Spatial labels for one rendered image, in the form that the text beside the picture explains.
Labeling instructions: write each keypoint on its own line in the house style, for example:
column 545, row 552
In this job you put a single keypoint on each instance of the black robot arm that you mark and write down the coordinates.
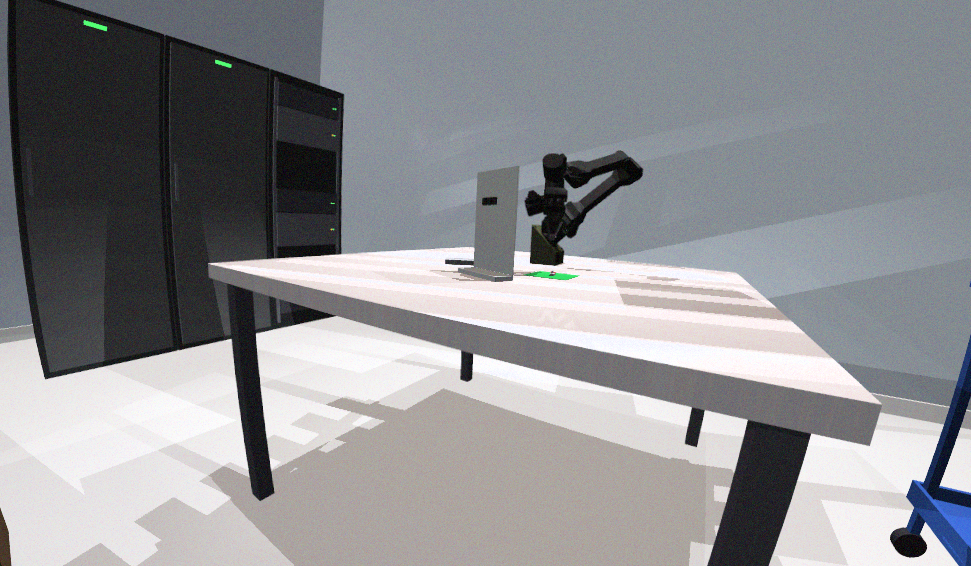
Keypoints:
column 578, row 173

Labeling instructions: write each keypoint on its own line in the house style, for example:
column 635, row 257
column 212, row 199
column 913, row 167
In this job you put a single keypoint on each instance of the green square mat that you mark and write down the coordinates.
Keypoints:
column 559, row 276

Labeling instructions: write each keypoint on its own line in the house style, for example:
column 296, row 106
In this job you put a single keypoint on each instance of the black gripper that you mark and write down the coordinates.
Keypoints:
column 555, row 210

